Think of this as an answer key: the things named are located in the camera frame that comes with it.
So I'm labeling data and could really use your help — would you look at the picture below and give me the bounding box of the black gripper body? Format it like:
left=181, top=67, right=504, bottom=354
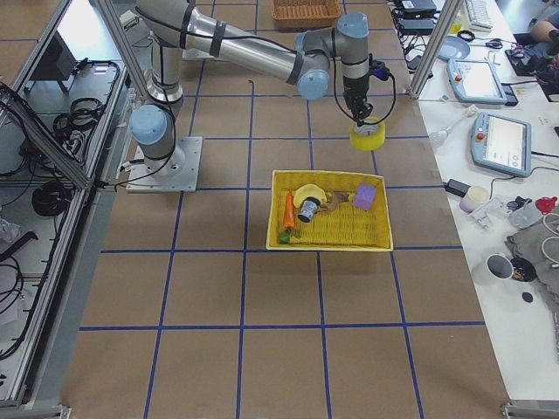
left=342, top=76, right=373, bottom=114

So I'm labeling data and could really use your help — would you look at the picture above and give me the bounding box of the yellow tape roll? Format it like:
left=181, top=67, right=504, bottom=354
left=349, top=117, right=386, bottom=151

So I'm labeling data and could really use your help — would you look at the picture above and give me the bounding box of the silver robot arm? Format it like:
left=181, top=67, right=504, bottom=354
left=135, top=1, right=376, bottom=134

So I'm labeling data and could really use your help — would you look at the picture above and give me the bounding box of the purple foam block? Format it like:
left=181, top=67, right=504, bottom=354
left=352, top=183, right=376, bottom=210

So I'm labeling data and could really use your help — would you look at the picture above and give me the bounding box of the brown toy figure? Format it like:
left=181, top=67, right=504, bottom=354
left=318, top=190, right=349, bottom=213

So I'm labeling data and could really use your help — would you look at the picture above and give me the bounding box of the yellow toy banana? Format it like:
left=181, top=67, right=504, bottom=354
left=293, top=183, right=327, bottom=208

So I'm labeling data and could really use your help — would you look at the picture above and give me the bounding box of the brown wicker basket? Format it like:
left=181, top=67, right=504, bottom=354
left=271, top=0, right=342, bottom=24

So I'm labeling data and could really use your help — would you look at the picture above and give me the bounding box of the small printed can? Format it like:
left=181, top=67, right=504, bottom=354
left=298, top=196, right=321, bottom=223

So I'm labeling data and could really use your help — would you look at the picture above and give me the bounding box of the light blue plate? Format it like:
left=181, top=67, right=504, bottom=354
left=438, top=35, right=471, bottom=61

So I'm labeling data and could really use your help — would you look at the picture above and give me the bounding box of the yellow plastic basket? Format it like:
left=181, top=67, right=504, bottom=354
left=266, top=170, right=393, bottom=251

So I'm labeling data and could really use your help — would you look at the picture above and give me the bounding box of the upper teach pendant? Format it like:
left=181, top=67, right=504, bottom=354
left=446, top=58, right=507, bottom=105

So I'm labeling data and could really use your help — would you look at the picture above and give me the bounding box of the teach pendant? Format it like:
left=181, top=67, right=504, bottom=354
left=470, top=112, right=532, bottom=177
left=446, top=58, right=507, bottom=105

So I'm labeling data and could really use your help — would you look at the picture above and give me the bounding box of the orange toy carrot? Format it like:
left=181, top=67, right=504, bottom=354
left=279, top=191, right=302, bottom=244

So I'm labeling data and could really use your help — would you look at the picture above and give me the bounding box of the lower teach pendant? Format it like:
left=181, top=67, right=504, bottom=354
left=470, top=112, right=532, bottom=177

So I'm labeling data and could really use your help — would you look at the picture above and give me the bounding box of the white paper cup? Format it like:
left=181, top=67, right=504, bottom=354
left=459, top=186, right=489, bottom=213

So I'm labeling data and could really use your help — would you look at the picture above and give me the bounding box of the white mug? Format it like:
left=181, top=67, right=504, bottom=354
left=486, top=253, right=514, bottom=279

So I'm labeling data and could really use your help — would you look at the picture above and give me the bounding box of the aluminium frame post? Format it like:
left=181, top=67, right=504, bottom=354
left=409, top=0, right=462, bottom=100

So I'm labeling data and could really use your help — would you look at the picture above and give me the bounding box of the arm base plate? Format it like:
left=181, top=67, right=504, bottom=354
left=125, top=136, right=204, bottom=193

